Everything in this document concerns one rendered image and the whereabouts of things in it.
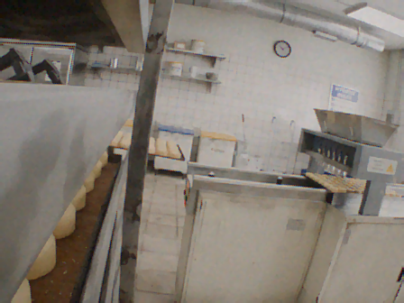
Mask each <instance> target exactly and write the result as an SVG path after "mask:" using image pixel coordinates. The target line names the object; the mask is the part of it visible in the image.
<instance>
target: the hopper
mask: <svg viewBox="0 0 404 303"><path fill-rule="evenodd" d="M313 110H314V112H315V114H316V117H317V120H318V122H319V127H320V130H321V132H322V133H326V134H330V135H333V136H338V137H342V138H345V139H347V140H350V141H353V142H358V143H360V144H368V145H372V146H376V147H381V148H382V146H383V145H385V143H386V142H387V141H388V140H389V139H390V137H391V136H392V135H393V134H394V133H395V132H396V130H397V129H399V127H400V125H397V124H392V123H389V122H385V121H382V120H378V119H374V118H370V117H368V116H364V115H353V114H350V113H345V112H337V111H329V110H325V109H321V108H313Z"/></svg>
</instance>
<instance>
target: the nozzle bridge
mask: <svg viewBox="0 0 404 303"><path fill-rule="evenodd" d="M319 137H323V138H320V139H318V140H317V138H319ZM324 139H326V140H324ZM316 140H317V143H316V147H317V148H319V145H320V142H321V141H322V142H321V143H322V150H324V147H325V144H326V151H327V152H328V150H329V149H330V146H331V144H332V143H333V142H335V143H334V144H333V146H332V153H334V151H335V148H336V147H337V146H338V144H340V143H343V144H340V145H339V146H338V148H337V151H336V152H337V154H336V155H339V154H340V150H342V149H343V148H344V147H345V146H346V145H349V146H347V147H345V148H344V149H343V158H344V157H345V154H346V153H347V152H348V160H347V165H343V163H344V160H343V159H342V160H341V162H340V163H339V162H337V159H338V157H336V158H335V161H333V155H331V156H330V159H328V158H327V157H326V156H327V154H326V156H323V152H322V151H321V155H319V154H317V151H318V149H317V148H315V142H316ZM323 140H324V141H323ZM330 140H331V142H328V141H330ZM326 142H328V143H326ZM298 152H300V153H305V154H306V155H308V156H309V155H310V158H309V163H308V169H307V172H309V173H313V174H315V173H316V174H319V175H324V170H325V163H327V164H329V165H331V166H332V167H336V168H338V169H339V170H341V171H345V172H346V173H348V174H350V175H351V177H353V178H354V179H364V180H366V183H365V189H364V192H363V197H362V201H361V205H360V208H359V212H358V213H359V214H360V215H362V216H379V213H380V210H381V206H382V201H383V198H384V195H385V191H386V187H387V184H388V183H394V184H401V181H402V178H403V174H404V153H401V152H398V151H394V150H389V149H386V148H384V147H382V148H381V147H376V146H372V145H368V144H360V143H358V142H353V141H350V140H347V139H345V138H342V137H338V136H333V135H330V134H326V133H322V132H320V131H316V130H311V129H306V128H301V134H300V137H299V141H298ZM316 159H318V160H320V161H322V162H324V167H323V168H320V162H319V163H318V165H316Z"/></svg>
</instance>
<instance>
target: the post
mask: <svg viewBox="0 0 404 303"><path fill-rule="evenodd" d="M173 3H174V0H155V4H154V6H153V11H152V17H151V26H150V30H149V31H148V37H147V43H146V49H145V54H144V57H143V61H142V73H141V79H140V85H139V87H138V92H137V98H136V105H135V112H134V118H133V130H132V137H131V144H130V151H129V157H128V171H127V178H126V184H125V197H124V215H123V227H122V232H123V233H122V240H121V242H122V245H121V257H120V260H121V262H120V273H119V275H120V279H119V283H120V284H119V294H118V295H119V299H118V302H119V303H134V294H135V292H134V290H135V280H136V270H137V267H136V264H137V260H138V258H137V254H138V249H139V247H138V243H139V238H140V236H139V233H140V227H141V215H142V198H143V192H144V185H145V183H144V180H145V173H146V167H147V160H148V155H149V148H150V142H151V135H152V124H153V117H154V111H155V106H156V98H157V93H158V87H159V81H160V75H161V64H162V59H163V56H164V53H165V47H166V42H167V36H168V31H169V26H170V17H171V12H172V6H173Z"/></svg>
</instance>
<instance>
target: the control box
mask: <svg viewBox="0 0 404 303"><path fill-rule="evenodd" d="M192 183H193V178H192V175H187V184H186V185H185V190H186V194H185V195H183V201H184V200H185V196H186V195H188V200H187V202H186V203H185V202H184V206H185V208H186V211H187V214H188V215H194V210H195V199H196V194H197V190H194V189H192ZM187 185H188V188H187ZM189 188H190V190H189V193H188V189H189Z"/></svg>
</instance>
